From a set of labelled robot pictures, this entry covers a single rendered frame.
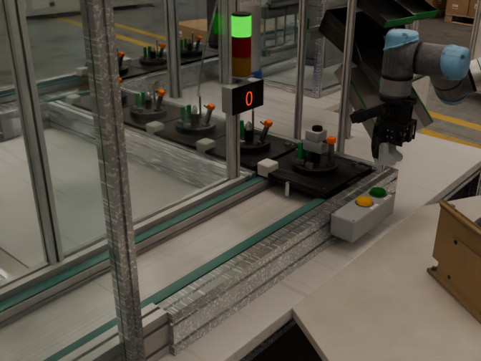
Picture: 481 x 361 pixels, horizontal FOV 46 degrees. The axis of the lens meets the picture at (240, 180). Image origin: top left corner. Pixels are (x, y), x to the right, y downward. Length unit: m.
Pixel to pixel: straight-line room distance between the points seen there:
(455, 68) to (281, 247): 0.55
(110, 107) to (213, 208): 0.75
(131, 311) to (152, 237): 0.44
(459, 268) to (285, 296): 0.38
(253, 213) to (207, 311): 0.42
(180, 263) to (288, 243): 0.25
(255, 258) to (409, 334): 0.35
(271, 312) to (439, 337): 0.35
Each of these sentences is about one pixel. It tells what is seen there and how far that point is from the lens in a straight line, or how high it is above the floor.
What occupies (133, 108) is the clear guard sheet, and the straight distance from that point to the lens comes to 1.30.
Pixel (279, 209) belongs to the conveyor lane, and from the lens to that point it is 1.53.
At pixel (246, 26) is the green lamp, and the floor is 1.39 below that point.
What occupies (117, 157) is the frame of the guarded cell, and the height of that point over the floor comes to 1.32.
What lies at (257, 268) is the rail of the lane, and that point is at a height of 0.94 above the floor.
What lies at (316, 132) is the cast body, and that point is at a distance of 1.60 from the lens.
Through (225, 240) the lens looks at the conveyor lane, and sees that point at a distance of 1.39.
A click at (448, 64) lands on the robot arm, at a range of 1.36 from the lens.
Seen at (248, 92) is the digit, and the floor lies 1.22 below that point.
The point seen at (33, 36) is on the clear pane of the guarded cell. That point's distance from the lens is 0.74.
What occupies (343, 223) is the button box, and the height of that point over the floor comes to 0.95.
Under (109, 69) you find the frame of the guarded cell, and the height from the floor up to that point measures 1.45.
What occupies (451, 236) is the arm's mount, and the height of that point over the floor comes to 0.99.
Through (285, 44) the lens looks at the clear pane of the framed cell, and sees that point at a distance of 2.74.
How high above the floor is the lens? 1.64
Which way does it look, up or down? 25 degrees down
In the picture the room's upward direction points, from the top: straight up
